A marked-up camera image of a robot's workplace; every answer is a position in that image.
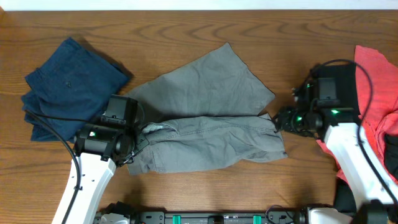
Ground grey shorts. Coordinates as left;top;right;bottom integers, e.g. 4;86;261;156
127;44;287;175

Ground red shorts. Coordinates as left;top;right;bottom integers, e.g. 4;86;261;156
319;45;397;182

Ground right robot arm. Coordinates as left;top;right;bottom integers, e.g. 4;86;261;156
272;107;397;223

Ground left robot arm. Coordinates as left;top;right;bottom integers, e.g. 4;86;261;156
52;124;149;223

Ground folded navy blue shorts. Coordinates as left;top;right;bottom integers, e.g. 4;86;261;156
21;38;129;141

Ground black garment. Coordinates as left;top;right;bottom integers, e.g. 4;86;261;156
306;62;398;215

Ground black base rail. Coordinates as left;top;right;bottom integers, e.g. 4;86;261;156
93;201;355;224

